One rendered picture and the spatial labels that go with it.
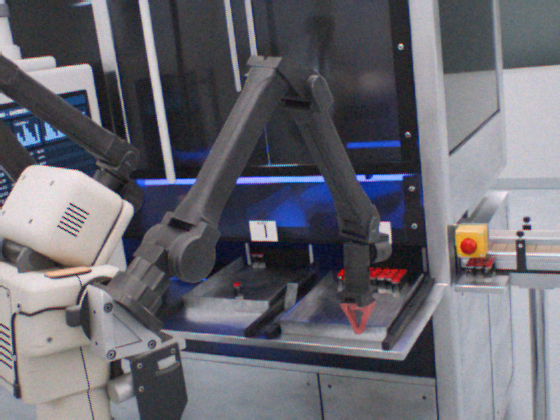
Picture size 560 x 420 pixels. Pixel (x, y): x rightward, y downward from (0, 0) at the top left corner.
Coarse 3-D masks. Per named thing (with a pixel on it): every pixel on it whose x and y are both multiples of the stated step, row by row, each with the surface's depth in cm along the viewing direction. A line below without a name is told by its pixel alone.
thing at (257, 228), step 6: (252, 222) 204; (258, 222) 203; (264, 222) 203; (270, 222) 202; (252, 228) 205; (258, 228) 204; (264, 228) 203; (270, 228) 202; (252, 234) 205; (258, 234) 205; (264, 234) 204; (270, 234) 203; (276, 234) 202; (252, 240) 206; (258, 240) 205; (264, 240) 204; (270, 240) 203; (276, 240) 202
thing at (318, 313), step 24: (312, 288) 183; (336, 288) 190; (408, 288) 184; (288, 312) 169; (312, 312) 176; (336, 312) 174; (360, 312) 172; (384, 312) 171; (336, 336) 160; (360, 336) 158; (384, 336) 155
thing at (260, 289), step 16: (240, 256) 217; (224, 272) 208; (240, 272) 213; (256, 272) 211; (272, 272) 209; (288, 272) 208; (304, 272) 198; (208, 288) 200; (224, 288) 201; (256, 288) 198; (272, 288) 196; (192, 304) 189; (208, 304) 186; (224, 304) 184; (240, 304) 182; (256, 304) 180
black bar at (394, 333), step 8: (432, 280) 183; (424, 288) 178; (416, 296) 173; (424, 296) 176; (408, 304) 169; (416, 304) 169; (408, 312) 164; (400, 320) 160; (408, 320) 163; (392, 328) 157; (400, 328) 158; (392, 336) 153; (384, 344) 151; (392, 344) 152
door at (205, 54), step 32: (128, 0) 204; (160, 0) 199; (192, 0) 195; (128, 32) 207; (160, 32) 202; (192, 32) 197; (224, 32) 193; (128, 64) 210; (160, 64) 205; (192, 64) 200; (224, 64) 196; (128, 96) 213; (192, 96) 203; (224, 96) 198; (192, 128) 206; (160, 160) 214; (192, 160) 209; (256, 160) 199
